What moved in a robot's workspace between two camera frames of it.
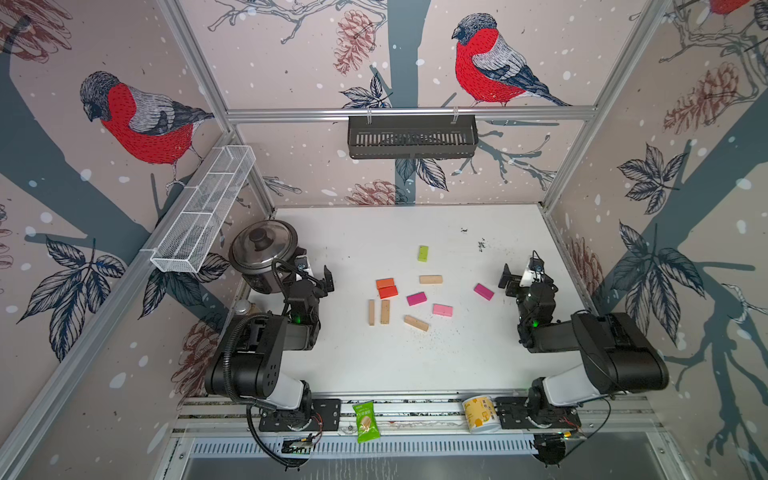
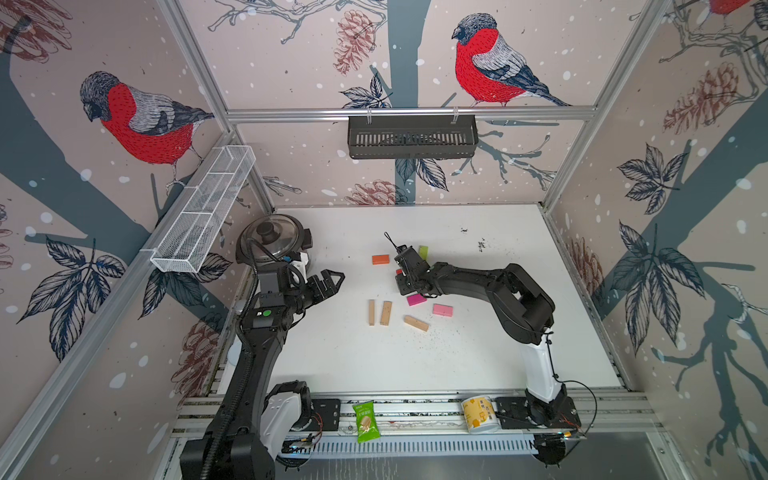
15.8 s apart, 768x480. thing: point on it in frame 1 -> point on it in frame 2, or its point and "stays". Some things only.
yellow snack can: x=481 y=414 stays
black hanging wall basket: x=412 y=137 stays
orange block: x=382 y=283 -> x=381 y=259
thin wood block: x=371 y=312 stays
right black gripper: x=508 y=277 -> x=401 y=286
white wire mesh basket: x=205 y=206 stays
